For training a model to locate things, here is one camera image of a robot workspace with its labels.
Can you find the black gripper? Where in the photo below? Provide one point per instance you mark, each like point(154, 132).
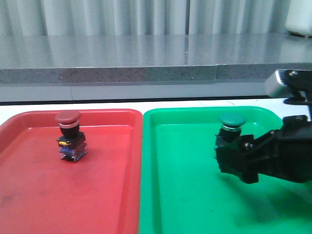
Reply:
point(247, 157)

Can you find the green mushroom push button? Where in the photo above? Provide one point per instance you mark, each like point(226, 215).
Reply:
point(229, 126)

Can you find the red mushroom push button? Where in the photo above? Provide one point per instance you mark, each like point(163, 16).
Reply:
point(72, 144)

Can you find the green plastic tray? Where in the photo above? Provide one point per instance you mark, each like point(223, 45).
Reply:
point(184, 192)

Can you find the grey stone counter slab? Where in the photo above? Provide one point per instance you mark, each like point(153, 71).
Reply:
point(161, 58)

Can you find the white container on counter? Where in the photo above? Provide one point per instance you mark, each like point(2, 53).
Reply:
point(299, 17)

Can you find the red plastic tray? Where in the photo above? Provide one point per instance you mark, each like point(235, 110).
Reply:
point(42, 194)

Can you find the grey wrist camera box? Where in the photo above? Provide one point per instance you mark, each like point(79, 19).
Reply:
point(275, 86)

